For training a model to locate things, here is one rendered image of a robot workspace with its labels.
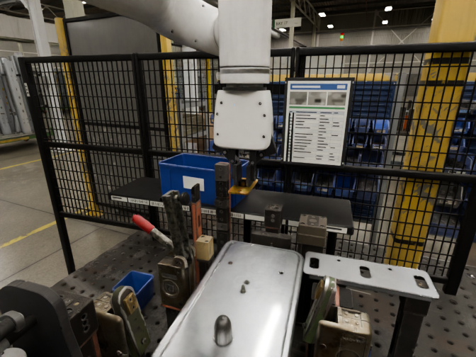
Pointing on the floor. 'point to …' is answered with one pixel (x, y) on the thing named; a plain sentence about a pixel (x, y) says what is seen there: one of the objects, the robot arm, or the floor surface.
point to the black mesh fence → (461, 254)
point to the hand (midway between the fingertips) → (244, 173)
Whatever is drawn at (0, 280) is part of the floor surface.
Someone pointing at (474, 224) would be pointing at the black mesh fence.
